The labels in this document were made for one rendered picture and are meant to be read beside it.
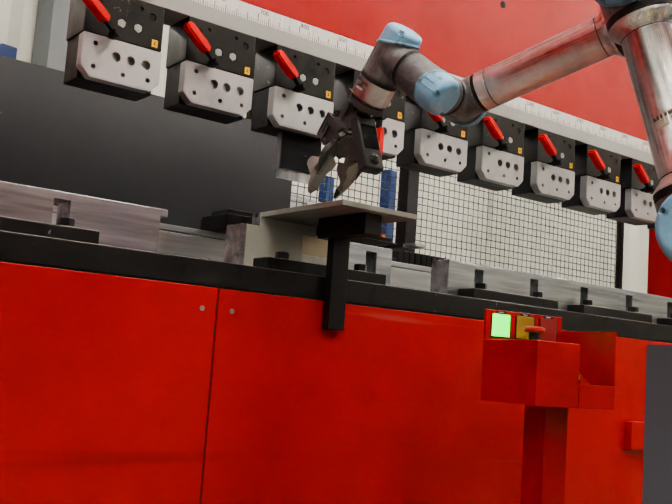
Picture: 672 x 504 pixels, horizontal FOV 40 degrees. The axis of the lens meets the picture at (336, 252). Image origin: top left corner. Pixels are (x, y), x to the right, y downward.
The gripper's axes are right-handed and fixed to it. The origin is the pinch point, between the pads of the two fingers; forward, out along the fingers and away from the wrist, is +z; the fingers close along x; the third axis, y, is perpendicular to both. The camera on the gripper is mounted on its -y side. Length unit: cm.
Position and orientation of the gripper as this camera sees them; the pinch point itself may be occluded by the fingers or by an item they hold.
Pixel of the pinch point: (326, 192)
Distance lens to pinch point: 183.7
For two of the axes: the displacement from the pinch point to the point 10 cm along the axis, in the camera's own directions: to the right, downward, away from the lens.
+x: -7.9, -1.3, -6.0
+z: -4.5, 7.9, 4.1
